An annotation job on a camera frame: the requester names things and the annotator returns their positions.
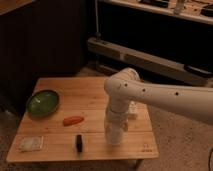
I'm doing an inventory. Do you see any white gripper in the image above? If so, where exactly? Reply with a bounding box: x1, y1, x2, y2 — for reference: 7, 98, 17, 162
105, 107, 128, 128

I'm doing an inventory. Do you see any wooden shelf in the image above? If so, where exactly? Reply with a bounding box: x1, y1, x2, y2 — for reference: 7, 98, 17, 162
100, 0, 213, 25

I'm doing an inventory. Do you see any clear plastic packet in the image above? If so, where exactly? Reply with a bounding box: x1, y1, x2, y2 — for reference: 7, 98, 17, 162
19, 136, 43, 152

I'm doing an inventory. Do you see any wooden folding table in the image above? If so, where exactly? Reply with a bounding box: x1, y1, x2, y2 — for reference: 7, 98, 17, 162
7, 77, 159, 162

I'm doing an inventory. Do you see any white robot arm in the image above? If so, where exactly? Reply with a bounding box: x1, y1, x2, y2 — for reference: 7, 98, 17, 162
104, 68, 213, 126

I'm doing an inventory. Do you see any orange carrot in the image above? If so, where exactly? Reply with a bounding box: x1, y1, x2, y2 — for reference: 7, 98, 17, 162
63, 116, 84, 126

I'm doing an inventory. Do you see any long baseboard heater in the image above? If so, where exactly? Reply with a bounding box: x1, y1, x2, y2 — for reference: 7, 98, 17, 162
87, 37, 213, 88

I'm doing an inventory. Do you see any green bowl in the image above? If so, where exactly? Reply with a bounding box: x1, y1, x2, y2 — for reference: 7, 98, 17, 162
26, 90, 60, 118

